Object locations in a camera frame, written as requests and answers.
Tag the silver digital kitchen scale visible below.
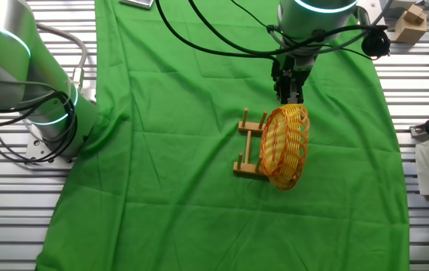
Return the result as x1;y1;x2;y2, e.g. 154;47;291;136
119;0;155;10

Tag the thick gray cable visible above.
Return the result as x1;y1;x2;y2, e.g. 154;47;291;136
35;22;90;91

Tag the looped black cable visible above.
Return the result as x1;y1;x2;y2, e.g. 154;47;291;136
0;90;79;166

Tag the wooden block puzzle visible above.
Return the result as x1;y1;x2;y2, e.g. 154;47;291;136
393;3;429;45

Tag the wooden dish rack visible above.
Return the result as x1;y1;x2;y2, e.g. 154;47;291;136
232;107;272;178

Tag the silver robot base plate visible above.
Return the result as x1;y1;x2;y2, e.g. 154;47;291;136
24;133;78;170

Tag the green cloth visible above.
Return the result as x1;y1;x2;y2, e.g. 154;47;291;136
35;0;411;271

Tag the orange yellow woven basket dish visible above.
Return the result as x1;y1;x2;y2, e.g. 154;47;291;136
259;103;311;191

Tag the thick black cable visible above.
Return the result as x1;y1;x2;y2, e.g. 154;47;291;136
187;0;387;56
155;0;281;65

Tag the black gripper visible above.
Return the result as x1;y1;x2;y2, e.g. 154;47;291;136
272;55;313;105

